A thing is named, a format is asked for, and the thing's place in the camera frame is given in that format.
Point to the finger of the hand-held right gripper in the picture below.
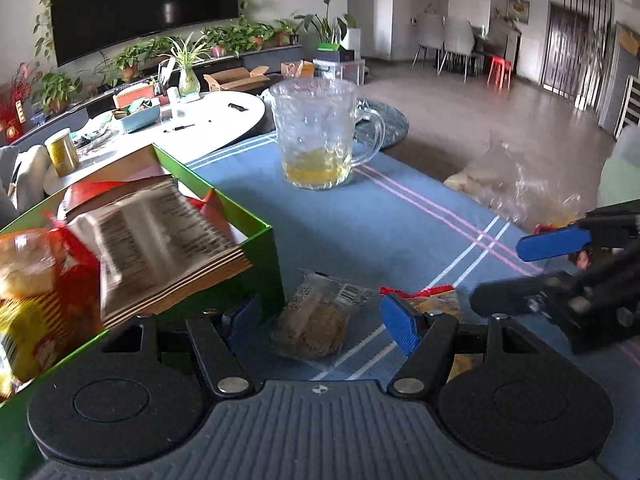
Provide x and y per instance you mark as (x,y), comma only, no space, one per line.
(510,295)
(550,245)

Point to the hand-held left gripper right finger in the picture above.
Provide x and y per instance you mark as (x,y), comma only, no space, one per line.
(400,325)

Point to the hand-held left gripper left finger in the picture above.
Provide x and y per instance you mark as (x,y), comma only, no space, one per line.
(245,317)

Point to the clear red-edged snack packet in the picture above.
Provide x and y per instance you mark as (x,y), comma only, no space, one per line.
(25,265)
(445,305)

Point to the green cardboard box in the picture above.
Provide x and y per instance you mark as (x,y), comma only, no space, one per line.
(262,265)

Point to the clear brown biscuit packet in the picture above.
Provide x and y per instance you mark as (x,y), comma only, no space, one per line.
(315,320)

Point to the red snack packet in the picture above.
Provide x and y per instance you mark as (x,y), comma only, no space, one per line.
(215,215)
(100,192)

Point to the brown snack packet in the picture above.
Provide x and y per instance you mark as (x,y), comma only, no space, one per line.
(150,250)

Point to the yellow orange snack packet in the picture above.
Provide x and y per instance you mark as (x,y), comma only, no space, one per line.
(45,340)

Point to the clear plastic bread bag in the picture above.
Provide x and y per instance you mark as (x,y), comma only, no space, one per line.
(520,185)

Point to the pale green chair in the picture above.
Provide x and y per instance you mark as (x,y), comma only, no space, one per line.
(620,175)

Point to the blue striped tablecloth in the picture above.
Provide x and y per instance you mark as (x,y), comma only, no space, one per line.
(375,220)

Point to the red stool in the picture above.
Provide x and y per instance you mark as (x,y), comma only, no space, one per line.
(500,67)

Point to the glass mug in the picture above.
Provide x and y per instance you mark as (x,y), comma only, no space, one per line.
(315,135)

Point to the dark door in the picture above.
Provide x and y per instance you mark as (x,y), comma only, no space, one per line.
(575,50)

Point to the black pen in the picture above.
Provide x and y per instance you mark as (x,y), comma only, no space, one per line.
(179,128)

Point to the white oval coffee table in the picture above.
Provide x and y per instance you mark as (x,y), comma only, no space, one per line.
(200,120)

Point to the dark round marble table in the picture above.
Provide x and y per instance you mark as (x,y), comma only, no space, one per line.
(390,120)

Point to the small black case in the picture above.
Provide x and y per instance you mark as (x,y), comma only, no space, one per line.
(236,107)

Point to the dark dining table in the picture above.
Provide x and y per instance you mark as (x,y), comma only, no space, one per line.
(500,35)

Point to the white dining chair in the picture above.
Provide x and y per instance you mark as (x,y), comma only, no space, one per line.
(430,35)
(460,42)

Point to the teal plastic tray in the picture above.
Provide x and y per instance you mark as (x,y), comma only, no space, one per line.
(137,119)

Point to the small white bottle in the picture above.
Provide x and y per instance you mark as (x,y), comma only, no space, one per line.
(173,96)

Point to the glass dish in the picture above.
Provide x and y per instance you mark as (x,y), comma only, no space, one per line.
(95,137)

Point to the open cardboard box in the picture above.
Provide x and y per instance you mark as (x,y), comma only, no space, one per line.
(235,80)

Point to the yellow tin can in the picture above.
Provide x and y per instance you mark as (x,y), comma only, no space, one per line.
(62,152)

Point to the orange box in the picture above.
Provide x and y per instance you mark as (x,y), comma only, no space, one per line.
(132,96)

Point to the orange shopping bag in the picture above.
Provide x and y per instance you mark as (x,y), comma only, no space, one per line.
(297,70)

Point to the spider plant in glass vase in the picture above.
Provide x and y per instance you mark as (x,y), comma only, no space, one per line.
(187,65)

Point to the clear storage box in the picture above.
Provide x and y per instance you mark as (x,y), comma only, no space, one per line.
(345,70)

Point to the white cushion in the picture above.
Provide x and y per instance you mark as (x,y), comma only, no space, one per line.
(25,175)

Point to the grey television cabinet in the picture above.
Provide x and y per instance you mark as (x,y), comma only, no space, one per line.
(280,54)

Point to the green black device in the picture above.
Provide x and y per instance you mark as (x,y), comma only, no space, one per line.
(335,52)

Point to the potted green plant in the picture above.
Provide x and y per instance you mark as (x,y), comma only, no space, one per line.
(235,37)
(285,32)
(132,57)
(57,92)

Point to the peace lily plant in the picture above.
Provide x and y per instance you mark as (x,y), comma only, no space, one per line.
(335,25)

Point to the red flower decoration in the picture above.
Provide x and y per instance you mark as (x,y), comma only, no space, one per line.
(17,105)

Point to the trailing vine plant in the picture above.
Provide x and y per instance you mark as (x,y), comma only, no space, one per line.
(47,5)

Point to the framed wall picture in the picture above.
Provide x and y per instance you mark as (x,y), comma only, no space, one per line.
(518,10)

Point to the wall-mounted television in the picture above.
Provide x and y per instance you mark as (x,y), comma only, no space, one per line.
(145,5)

